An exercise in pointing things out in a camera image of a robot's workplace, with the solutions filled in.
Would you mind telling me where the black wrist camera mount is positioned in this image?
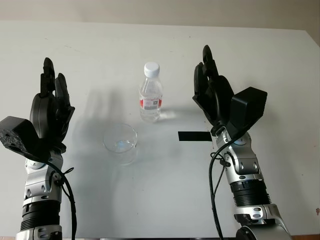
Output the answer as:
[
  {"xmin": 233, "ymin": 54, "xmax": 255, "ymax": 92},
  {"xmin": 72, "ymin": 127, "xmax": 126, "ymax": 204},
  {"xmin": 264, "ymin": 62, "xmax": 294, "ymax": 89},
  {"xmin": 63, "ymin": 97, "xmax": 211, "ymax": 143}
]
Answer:
[
  {"xmin": 226, "ymin": 86, "xmax": 268, "ymax": 139},
  {"xmin": 0, "ymin": 116, "xmax": 52, "ymax": 161}
]

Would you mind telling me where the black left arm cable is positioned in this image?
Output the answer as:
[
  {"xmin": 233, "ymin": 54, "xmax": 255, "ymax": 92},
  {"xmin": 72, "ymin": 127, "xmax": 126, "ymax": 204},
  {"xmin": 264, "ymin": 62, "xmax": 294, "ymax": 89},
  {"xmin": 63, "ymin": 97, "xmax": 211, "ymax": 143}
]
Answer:
[{"xmin": 46, "ymin": 159, "xmax": 77, "ymax": 240}]

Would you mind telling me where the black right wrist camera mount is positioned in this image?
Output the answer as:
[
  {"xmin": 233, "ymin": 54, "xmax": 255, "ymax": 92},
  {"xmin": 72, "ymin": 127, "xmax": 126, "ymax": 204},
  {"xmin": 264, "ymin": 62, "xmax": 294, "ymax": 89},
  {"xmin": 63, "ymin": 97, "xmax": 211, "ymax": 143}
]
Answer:
[{"xmin": 226, "ymin": 86, "xmax": 268, "ymax": 139}]

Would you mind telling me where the clear glass cup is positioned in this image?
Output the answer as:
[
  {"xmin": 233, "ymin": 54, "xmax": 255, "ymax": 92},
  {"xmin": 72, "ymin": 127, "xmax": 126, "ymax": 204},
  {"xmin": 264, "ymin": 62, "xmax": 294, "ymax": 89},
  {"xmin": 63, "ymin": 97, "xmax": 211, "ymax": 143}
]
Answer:
[{"xmin": 103, "ymin": 123, "xmax": 138, "ymax": 166}]

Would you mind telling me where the clear plastic water bottle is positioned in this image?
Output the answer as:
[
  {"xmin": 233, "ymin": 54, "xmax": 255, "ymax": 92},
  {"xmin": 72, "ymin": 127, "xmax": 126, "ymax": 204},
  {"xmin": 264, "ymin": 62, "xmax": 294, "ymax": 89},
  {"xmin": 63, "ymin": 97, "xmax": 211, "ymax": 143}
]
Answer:
[{"xmin": 138, "ymin": 61, "xmax": 164, "ymax": 124}]

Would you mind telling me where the black tape strip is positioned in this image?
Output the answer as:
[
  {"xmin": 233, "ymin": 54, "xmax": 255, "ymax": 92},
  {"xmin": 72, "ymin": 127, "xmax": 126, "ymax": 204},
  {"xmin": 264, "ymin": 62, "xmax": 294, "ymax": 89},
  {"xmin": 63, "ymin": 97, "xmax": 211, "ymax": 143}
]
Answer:
[{"xmin": 177, "ymin": 130, "xmax": 212, "ymax": 143}]

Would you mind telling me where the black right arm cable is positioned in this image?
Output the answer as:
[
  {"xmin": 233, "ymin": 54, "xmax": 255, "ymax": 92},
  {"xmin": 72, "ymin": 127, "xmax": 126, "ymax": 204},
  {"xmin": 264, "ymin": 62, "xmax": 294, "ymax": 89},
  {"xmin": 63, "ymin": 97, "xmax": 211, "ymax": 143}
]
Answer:
[{"xmin": 208, "ymin": 134, "xmax": 238, "ymax": 240}]

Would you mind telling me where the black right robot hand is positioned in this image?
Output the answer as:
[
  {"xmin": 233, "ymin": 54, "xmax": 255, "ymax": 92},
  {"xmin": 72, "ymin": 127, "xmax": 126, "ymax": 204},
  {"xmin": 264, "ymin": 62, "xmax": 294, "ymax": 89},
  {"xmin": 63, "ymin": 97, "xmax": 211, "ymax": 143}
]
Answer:
[{"xmin": 191, "ymin": 44, "xmax": 235, "ymax": 131}]

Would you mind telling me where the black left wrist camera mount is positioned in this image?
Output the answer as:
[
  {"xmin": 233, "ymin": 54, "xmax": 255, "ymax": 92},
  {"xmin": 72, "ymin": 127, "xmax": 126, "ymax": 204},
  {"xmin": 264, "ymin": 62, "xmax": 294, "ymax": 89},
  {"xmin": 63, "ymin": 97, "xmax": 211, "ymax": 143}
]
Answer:
[{"xmin": 0, "ymin": 116, "xmax": 52, "ymax": 161}]

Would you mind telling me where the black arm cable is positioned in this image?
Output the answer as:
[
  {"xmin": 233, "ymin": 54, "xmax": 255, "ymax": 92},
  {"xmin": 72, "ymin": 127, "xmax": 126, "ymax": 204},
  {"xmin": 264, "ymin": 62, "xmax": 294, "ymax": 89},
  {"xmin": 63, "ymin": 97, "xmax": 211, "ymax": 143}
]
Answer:
[
  {"xmin": 46, "ymin": 159, "xmax": 77, "ymax": 240},
  {"xmin": 208, "ymin": 134, "xmax": 238, "ymax": 240}
]

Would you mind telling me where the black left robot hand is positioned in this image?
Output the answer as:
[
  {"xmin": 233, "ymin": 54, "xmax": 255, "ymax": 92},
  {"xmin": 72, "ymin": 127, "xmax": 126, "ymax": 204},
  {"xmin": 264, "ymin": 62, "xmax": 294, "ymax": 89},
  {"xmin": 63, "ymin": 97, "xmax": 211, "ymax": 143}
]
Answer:
[{"xmin": 29, "ymin": 57, "xmax": 76, "ymax": 152}]

